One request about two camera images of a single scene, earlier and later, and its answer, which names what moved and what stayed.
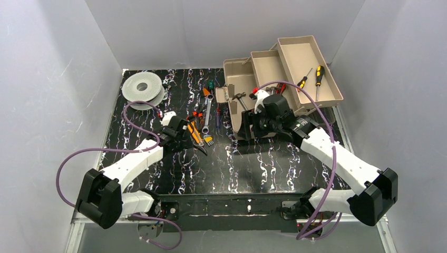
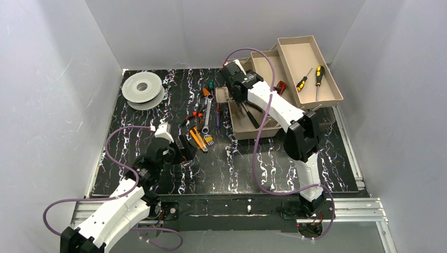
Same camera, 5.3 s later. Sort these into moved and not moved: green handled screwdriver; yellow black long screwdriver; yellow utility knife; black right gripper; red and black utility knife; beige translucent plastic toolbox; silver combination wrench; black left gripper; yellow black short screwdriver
Moved: yellow utility knife; black right gripper; black left gripper
Not moved: yellow black long screwdriver; red and black utility knife; beige translucent plastic toolbox; yellow black short screwdriver; green handled screwdriver; silver combination wrench
